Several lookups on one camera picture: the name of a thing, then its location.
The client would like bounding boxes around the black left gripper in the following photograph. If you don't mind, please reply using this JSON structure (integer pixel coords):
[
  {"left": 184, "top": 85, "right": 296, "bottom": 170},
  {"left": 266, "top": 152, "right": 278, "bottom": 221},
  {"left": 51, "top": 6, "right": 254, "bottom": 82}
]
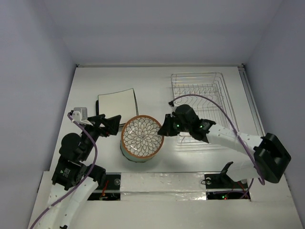
[{"left": 81, "top": 113, "right": 121, "bottom": 159}]

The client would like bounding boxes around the black floral square plate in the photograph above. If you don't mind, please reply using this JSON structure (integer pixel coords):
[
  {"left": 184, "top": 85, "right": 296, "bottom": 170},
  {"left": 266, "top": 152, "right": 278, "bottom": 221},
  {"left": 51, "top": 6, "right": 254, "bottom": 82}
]
[{"left": 95, "top": 100, "right": 100, "bottom": 115}]

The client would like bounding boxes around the white square plate black rim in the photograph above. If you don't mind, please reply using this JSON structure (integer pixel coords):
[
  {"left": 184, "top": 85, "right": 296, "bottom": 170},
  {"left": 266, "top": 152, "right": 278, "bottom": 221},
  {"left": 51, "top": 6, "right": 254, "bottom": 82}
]
[{"left": 119, "top": 88, "right": 139, "bottom": 127}]

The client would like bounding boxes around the white petal pattern bowl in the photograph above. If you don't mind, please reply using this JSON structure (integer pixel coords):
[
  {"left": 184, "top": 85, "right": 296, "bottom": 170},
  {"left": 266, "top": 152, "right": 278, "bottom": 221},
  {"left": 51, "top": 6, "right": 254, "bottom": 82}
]
[{"left": 121, "top": 115, "right": 164, "bottom": 153}]

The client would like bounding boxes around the light blue flower plate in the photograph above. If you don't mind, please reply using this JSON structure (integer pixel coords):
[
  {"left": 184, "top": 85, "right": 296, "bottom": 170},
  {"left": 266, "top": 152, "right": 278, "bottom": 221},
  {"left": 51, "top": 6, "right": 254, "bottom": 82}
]
[{"left": 120, "top": 141, "right": 157, "bottom": 163}]

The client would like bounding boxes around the teal scalloped plate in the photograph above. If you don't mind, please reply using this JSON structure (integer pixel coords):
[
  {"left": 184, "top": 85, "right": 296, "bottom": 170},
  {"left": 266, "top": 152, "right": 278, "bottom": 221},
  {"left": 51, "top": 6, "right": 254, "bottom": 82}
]
[{"left": 120, "top": 145, "right": 152, "bottom": 163}]

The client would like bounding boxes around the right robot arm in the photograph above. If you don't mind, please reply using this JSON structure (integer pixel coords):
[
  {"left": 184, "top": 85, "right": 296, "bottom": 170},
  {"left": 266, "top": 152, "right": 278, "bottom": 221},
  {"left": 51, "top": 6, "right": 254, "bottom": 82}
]
[{"left": 158, "top": 104, "right": 291, "bottom": 187}]

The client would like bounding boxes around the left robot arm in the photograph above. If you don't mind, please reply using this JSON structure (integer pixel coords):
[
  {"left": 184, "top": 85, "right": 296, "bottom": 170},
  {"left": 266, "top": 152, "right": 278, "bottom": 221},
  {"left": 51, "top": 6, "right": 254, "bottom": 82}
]
[{"left": 30, "top": 108, "right": 121, "bottom": 229}]

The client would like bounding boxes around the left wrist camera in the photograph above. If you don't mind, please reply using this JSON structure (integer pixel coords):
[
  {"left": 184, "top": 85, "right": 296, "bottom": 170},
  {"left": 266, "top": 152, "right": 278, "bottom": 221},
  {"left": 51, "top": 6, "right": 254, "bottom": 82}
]
[{"left": 68, "top": 107, "right": 88, "bottom": 124}]

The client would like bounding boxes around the wire dish rack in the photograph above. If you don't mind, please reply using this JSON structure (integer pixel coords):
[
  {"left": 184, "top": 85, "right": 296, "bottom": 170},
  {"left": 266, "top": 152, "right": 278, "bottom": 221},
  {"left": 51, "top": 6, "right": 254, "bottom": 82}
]
[{"left": 170, "top": 72, "right": 238, "bottom": 145}]

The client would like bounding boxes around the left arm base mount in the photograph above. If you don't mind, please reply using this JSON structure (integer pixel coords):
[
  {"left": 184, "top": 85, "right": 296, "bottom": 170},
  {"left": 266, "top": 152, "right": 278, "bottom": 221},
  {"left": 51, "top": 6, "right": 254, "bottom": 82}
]
[{"left": 87, "top": 173, "right": 121, "bottom": 201}]

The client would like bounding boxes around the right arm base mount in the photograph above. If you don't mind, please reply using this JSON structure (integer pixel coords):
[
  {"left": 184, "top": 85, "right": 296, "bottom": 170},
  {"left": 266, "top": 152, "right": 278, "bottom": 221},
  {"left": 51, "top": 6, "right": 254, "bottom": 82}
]
[{"left": 200, "top": 162, "right": 251, "bottom": 200}]

